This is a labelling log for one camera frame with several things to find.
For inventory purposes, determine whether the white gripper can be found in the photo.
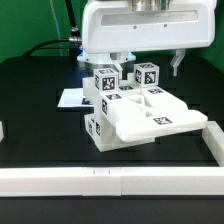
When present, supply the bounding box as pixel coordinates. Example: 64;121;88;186
82;0;217;77

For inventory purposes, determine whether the white tagged cube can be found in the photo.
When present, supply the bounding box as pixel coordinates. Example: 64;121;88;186
94;68;118;92
134;62;159;87

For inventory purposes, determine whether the white chair back frame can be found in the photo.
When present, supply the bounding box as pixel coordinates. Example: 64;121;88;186
83;77;208;142

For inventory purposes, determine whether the white chair seat part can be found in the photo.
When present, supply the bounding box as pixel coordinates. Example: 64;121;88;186
92;118;155;152

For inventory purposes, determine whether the white base tag plate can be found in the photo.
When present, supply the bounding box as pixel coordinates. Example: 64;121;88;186
57;88;92;108

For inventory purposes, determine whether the white right obstacle bar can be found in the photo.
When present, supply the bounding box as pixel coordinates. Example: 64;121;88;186
202;121;224;167

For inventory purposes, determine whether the white front obstacle bar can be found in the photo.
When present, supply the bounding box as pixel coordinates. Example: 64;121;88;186
0;167;224;197

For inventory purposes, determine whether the black cable with connector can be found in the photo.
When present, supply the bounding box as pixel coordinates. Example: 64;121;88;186
22;0;84;64

